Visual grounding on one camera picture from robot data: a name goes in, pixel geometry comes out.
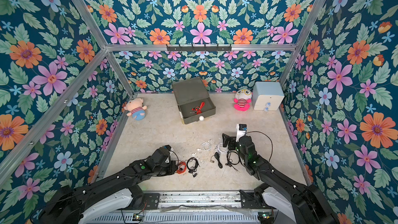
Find black wired earphones right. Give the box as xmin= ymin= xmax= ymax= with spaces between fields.
xmin=226 ymin=150 xmax=241 ymax=173

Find black wired earphones left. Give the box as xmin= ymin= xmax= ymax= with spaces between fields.
xmin=186 ymin=157 xmax=199 ymax=177

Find white blue mini drawer cabinet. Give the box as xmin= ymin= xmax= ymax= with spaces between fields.
xmin=252 ymin=82 xmax=285 ymax=112

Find white wired earphones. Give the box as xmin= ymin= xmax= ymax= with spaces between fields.
xmin=215 ymin=142 xmax=228 ymax=154
xmin=192 ymin=139 xmax=215 ymax=156

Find black hook rail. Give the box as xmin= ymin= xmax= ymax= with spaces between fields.
xmin=166 ymin=44 xmax=232 ymax=52

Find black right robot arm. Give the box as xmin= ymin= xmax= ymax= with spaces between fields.
xmin=222 ymin=134 xmax=339 ymax=224

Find red wired earphones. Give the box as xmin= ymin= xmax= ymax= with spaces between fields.
xmin=190 ymin=101 xmax=205 ymax=115
xmin=175 ymin=161 xmax=187 ymax=174

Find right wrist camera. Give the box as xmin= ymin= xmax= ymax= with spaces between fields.
xmin=236 ymin=124 xmax=247 ymax=142

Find black wired earphones middle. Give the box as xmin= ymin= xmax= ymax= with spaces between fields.
xmin=210 ymin=152 xmax=223 ymax=169

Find three-tier colored drawer cabinet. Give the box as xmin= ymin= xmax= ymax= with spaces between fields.
xmin=172 ymin=77 xmax=209 ymax=106

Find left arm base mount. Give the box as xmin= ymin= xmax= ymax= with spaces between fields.
xmin=124 ymin=185 xmax=160 ymax=210

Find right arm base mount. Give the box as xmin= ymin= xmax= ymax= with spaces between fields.
xmin=239 ymin=183 xmax=272 ymax=209

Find white wired earphones left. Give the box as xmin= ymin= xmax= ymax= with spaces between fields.
xmin=192 ymin=139 xmax=215 ymax=156

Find white wired earphones middle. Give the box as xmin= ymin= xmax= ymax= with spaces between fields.
xmin=215 ymin=142 xmax=228 ymax=154

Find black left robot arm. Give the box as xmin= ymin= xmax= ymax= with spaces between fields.
xmin=36 ymin=145 xmax=177 ymax=224

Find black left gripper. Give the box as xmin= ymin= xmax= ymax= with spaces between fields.
xmin=152 ymin=160 xmax=181 ymax=176

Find pink white plush toy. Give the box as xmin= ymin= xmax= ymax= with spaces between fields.
xmin=234 ymin=88 xmax=252 ymax=112

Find black wired earphones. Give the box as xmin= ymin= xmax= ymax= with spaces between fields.
xmin=186 ymin=157 xmax=199 ymax=177
xmin=226 ymin=150 xmax=241 ymax=173
xmin=210 ymin=152 xmax=223 ymax=169

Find pink pig plush toy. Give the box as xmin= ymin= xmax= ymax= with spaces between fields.
xmin=123 ymin=98 xmax=147 ymax=121

